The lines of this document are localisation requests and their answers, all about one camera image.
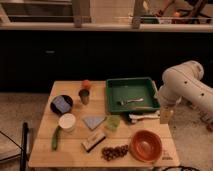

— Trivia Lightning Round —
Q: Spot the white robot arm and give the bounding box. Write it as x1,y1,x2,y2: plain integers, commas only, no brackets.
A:
157,60,213,124

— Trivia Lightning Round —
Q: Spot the wooden block eraser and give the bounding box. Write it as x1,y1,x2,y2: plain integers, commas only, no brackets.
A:
82,131,106,153

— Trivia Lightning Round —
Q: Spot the white round container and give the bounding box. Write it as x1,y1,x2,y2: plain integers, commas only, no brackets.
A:
59,113,76,132

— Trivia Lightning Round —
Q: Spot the metal cup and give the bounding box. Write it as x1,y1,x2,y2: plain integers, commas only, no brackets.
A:
78,89,90,105

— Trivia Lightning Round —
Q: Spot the green cucumber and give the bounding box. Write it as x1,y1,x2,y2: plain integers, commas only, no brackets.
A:
51,126,61,151

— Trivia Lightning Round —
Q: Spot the black bowl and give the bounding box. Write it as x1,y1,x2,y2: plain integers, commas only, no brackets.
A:
50,95,73,115

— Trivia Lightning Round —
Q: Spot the blue sponge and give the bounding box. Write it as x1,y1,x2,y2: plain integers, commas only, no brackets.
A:
53,97,70,113

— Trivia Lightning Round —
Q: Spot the orange ball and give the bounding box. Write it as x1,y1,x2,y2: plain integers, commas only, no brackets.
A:
81,80,91,90

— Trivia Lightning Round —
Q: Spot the silver fork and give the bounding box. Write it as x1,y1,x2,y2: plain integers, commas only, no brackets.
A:
117,98,144,106

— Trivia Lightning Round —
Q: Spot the white brush with black head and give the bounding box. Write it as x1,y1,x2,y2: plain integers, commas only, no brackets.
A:
127,113,160,124

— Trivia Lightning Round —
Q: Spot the orange bowl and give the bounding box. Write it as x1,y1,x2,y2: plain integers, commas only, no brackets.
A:
130,130,162,163

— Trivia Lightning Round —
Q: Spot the bunch of purple grapes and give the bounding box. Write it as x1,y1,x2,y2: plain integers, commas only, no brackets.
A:
101,145,129,161

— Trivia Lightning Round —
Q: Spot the green plastic cup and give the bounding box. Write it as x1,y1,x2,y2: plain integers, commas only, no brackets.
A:
106,115,120,131

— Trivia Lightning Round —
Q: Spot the green tray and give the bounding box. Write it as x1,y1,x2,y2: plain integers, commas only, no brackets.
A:
106,77,160,114

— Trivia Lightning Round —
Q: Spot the blue triangular cloth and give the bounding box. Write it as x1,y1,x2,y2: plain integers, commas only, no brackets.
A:
83,116,106,130

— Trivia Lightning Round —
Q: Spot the wooden table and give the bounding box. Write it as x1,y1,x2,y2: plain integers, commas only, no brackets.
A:
29,81,180,168

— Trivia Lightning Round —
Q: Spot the black pole stand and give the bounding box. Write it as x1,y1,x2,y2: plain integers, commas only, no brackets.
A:
19,122,29,171

